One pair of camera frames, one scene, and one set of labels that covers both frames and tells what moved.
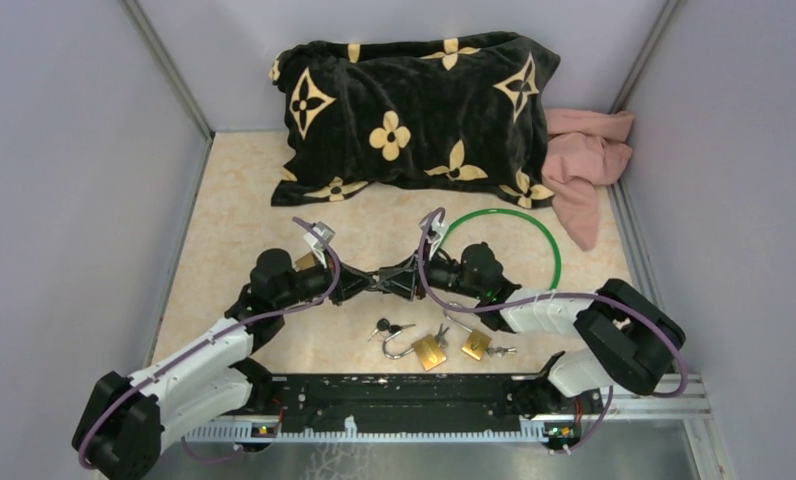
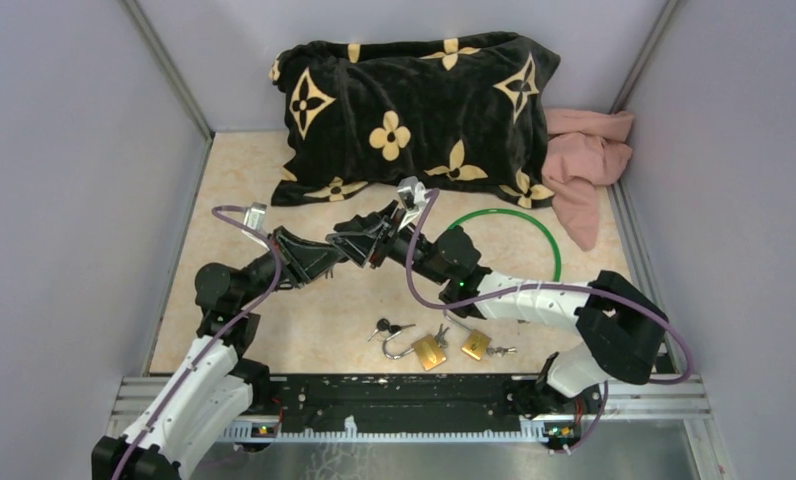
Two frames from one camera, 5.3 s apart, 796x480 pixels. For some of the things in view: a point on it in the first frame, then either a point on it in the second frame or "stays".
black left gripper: x=351 y=283 to x=305 y=259
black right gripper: x=405 y=278 to x=360 y=247
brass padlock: x=426 y=348 stays
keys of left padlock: x=440 y=338 stays
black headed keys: x=384 y=325 stays
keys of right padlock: x=500 y=351 stays
